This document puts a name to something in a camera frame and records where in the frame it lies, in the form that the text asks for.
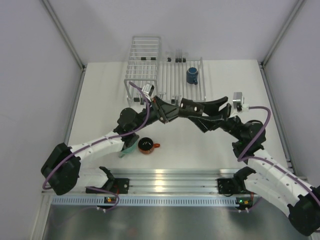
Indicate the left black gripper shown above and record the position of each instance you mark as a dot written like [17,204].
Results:
[164,111]

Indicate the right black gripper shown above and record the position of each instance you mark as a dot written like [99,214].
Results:
[213,122]

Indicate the dark blue mug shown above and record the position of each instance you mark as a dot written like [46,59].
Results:
[192,76]

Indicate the brown mug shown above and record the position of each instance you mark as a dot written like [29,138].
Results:
[190,108]

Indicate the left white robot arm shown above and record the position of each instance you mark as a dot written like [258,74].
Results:
[70,167]

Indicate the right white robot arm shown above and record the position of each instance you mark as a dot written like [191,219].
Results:
[263,175]

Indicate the teal mug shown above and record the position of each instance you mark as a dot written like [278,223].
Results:
[127,151]

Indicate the silver wire dish rack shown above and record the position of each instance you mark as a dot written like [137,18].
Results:
[172,84]

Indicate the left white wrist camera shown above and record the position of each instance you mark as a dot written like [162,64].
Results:
[148,90]

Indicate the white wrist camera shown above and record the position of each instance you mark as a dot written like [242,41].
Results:
[148,90]
[238,103]

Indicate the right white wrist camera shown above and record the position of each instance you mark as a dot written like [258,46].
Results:
[238,103]

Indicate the tall white wire rack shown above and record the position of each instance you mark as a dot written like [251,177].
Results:
[143,66]

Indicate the aluminium rail frame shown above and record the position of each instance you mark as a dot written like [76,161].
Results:
[146,181]

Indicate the slotted cable duct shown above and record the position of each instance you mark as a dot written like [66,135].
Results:
[150,201]

